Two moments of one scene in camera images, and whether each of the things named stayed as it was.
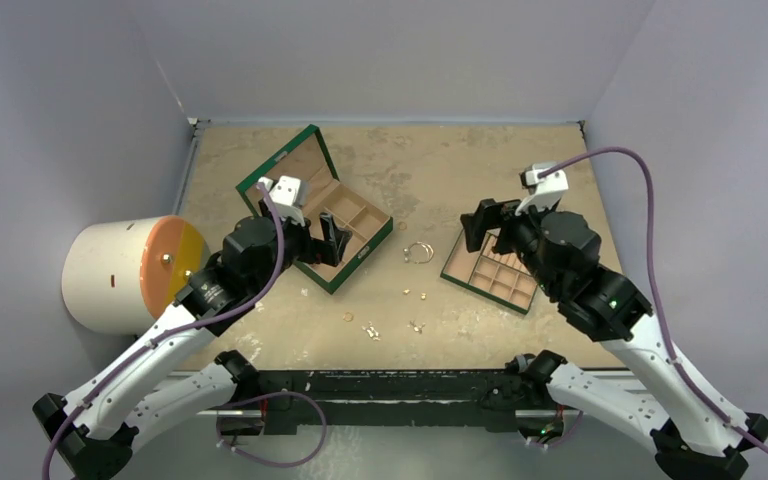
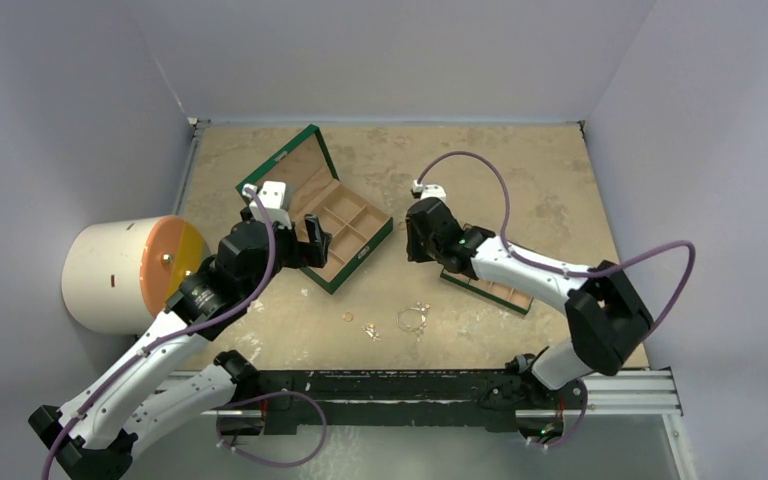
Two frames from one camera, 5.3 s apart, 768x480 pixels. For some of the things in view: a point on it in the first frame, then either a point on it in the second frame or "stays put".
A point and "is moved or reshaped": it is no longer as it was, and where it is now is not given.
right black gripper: (498, 221) to (420, 234)
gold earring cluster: (371, 331) stays put
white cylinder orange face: (121, 277) stays put
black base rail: (492, 397) stays put
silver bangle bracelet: (418, 253) is moved or reshaped
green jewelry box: (310, 159) stays put
